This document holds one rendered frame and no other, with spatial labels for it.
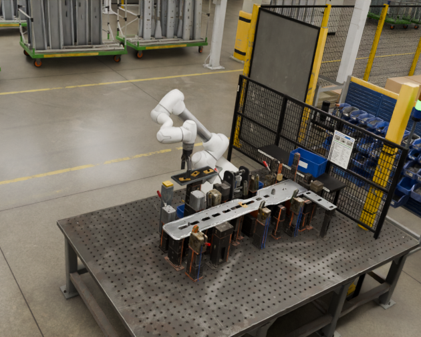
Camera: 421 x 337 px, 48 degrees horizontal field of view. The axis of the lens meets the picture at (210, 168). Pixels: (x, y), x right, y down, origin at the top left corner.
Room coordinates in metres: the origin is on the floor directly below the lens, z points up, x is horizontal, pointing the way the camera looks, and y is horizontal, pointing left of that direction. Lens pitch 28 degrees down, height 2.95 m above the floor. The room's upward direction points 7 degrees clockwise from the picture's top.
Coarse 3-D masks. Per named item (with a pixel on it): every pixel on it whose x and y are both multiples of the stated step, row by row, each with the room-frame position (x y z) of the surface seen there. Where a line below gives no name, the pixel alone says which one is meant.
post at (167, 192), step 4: (164, 188) 3.02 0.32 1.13; (168, 188) 3.02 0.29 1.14; (172, 188) 3.04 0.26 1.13; (164, 192) 3.01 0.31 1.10; (168, 192) 3.02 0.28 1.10; (172, 192) 3.04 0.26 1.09; (164, 196) 3.01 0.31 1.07; (168, 196) 3.02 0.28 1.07; (172, 196) 3.05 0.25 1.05; (164, 200) 3.01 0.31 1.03; (168, 200) 3.02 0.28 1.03; (168, 204) 3.03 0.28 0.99; (160, 208) 3.05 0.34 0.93; (160, 212) 3.05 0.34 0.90; (160, 216) 3.04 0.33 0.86; (160, 220) 3.04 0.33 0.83; (160, 224) 3.04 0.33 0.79; (160, 228) 3.03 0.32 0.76; (160, 232) 3.03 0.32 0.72
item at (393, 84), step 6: (390, 78) 7.27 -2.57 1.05; (396, 78) 7.32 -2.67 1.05; (402, 78) 7.37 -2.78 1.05; (408, 78) 7.43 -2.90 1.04; (414, 78) 7.46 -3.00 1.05; (420, 78) 7.51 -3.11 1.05; (390, 84) 7.20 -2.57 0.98; (396, 84) 7.11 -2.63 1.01; (420, 84) 7.15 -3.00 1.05; (390, 90) 7.17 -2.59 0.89; (396, 90) 7.09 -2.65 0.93; (420, 90) 7.16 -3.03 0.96
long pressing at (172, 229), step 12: (288, 180) 3.64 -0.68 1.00; (264, 192) 3.38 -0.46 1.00; (276, 192) 3.41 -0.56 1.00; (288, 192) 3.43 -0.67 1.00; (300, 192) 3.46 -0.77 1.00; (228, 204) 3.12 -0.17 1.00; (252, 204) 3.17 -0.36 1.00; (276, 204) 3.23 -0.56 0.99; (192, 216) 2.89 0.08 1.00; (204, 216) 2.92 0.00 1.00; (228, 216) 2.96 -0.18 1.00; (240, 216) 3.00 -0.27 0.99; (168, 228) 2.71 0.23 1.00; (204, 228) 2.77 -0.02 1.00
